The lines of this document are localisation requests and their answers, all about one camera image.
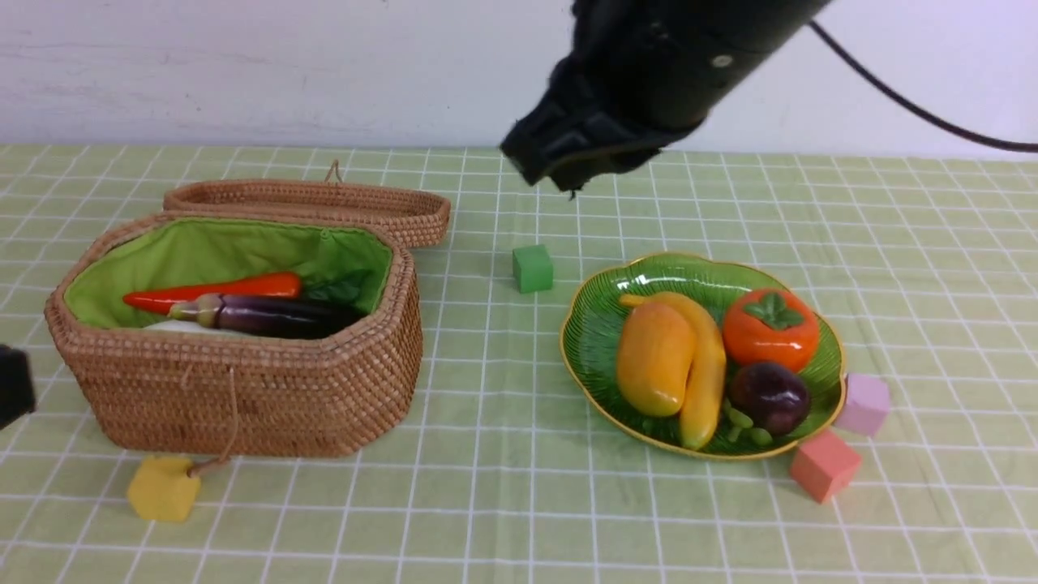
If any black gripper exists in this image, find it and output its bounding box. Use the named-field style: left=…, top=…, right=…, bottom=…
left=500, top=57, right=704, bottom=195

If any orange yellow toy mango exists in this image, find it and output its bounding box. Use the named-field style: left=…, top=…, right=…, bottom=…
left=616, top=302, right=696, bottom=418

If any orange toy persimmon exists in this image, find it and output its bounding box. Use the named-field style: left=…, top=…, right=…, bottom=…
left=722, top=288, right=821, bottom=373

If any yellow toy banana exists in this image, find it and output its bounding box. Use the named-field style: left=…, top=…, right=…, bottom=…
left=619, top=291, right=727, bottom=451

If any purple toy mangosteen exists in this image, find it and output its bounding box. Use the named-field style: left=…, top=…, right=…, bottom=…
left=723, top=361, right=812, bottom=446

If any red toy chili pepper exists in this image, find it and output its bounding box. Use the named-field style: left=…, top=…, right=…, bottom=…
left=122, top=270, right=375, bottom=316

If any dark purple toy eggplant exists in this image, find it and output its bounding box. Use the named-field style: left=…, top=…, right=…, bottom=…
left=168, top=293, right=367, bottom=340

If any white toy radish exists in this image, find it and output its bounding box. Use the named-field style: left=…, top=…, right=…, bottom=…
left=142, top=319, right=247, bottom=337

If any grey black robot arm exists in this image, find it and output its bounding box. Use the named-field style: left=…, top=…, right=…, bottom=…
left=45, top=1, right=823, bottom=452

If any green cube block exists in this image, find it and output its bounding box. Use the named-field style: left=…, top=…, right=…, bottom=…
left=512, top=244, right=555, bottom=294

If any woven wicker basket lid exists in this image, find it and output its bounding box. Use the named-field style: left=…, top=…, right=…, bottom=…
left=163, top=161, right=452, bottom=248

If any green leaf-shaped glass plate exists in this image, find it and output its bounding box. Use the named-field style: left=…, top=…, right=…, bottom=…
left=559, top=251, right=847, bottom=462

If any green checkered tablecloth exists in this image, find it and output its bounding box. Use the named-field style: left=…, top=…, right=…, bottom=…
left=1, top=144, right=1036, bottom=583

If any pink cube block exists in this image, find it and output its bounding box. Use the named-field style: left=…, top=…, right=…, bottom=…
left=834, top=373, right=890, bottom=437

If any salmon red cube block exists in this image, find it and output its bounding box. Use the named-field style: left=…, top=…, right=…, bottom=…
left=789, top=429, right=861, bottom=504

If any green fabric basket lining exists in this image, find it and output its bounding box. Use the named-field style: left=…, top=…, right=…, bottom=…
left=63, top=217, right=393, bottom=329

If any woven wicker basket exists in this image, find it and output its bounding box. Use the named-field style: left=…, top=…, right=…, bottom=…
left=45, top=211, right=424, bottom=458

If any yellow cube block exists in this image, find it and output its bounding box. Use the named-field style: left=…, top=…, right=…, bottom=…
left=127, top=455, right=201, bottom=522

